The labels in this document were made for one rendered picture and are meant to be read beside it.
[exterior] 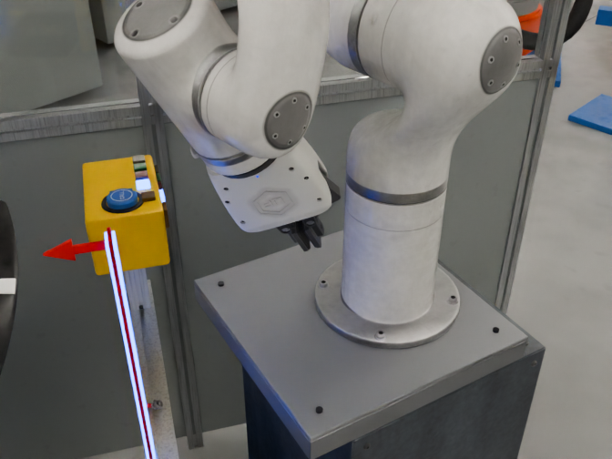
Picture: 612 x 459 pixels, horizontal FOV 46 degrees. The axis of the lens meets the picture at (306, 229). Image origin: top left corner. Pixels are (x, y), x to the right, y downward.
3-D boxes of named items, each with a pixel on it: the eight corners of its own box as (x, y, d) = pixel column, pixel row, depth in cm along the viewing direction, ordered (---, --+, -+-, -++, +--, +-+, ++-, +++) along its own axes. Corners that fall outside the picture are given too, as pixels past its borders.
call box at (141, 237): (93, 221, 111) (81, 160, 105) (159, 211, 113) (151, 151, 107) (97, 285, 98) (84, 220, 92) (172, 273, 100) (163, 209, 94)
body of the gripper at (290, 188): (192, 183, 66) (244, 246, 75) (295, 150, 64) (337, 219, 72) (193, 124, 70) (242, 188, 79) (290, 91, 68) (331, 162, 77)
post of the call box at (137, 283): (129, 299, 113) (117, 233, 106) (149, 295, 113) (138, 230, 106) (131, 311, 110) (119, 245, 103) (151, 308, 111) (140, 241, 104)
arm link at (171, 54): (299, 107, 63) (233, 76, 69) (233, -12, 53) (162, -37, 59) (236, 177, 61) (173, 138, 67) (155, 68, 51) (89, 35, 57)
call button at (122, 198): (107, 199, 98) (105, 188, 97) (137, 195, 98) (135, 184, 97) (108, 215, 94) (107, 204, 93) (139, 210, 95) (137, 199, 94)
